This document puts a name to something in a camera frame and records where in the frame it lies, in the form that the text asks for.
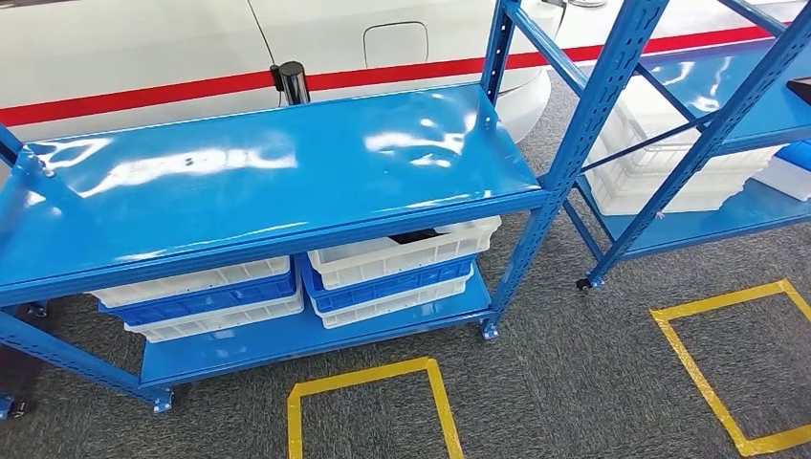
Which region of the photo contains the black plastic part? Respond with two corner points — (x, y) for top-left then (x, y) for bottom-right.
(785, 76), (811, 106)

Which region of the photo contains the yellow floor tape square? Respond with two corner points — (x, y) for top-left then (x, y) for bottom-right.
(650, 279), (811, 459)
(286, 358), (466, 459)

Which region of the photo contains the white car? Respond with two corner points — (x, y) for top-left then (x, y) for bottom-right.
(0, 0), (568, 143)

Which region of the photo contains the black corrugated hose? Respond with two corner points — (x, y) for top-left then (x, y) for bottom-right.
(387, 228), (448, 247)

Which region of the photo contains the black barrier post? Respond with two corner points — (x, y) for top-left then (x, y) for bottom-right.
(270, 60), (312, 106)

